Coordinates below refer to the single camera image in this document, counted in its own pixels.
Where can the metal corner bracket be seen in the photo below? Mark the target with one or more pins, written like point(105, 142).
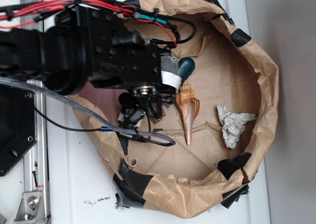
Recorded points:
point(31, 209)

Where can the brown paper bin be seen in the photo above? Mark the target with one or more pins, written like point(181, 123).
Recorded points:
point(231, 70)

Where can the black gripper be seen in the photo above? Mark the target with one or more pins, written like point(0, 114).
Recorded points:
point(118, 58)

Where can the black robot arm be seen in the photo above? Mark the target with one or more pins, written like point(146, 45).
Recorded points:
point(44, 56)

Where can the aluminium extrusion rail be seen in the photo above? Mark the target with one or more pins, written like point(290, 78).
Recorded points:
point(36, 159)

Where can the dark green oval capsule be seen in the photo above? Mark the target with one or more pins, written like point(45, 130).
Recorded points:
point(186, 68)

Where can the brown wood chip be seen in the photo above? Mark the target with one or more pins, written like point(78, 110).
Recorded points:
point(154, 114)

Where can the crumpled white paper wad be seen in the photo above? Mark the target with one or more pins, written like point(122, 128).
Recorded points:
point(233, 125)

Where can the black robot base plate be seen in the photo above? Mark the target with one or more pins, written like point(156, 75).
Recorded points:
point(17, 126)

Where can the orange spiral seashell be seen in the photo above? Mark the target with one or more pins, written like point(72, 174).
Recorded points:
point(188, 106)

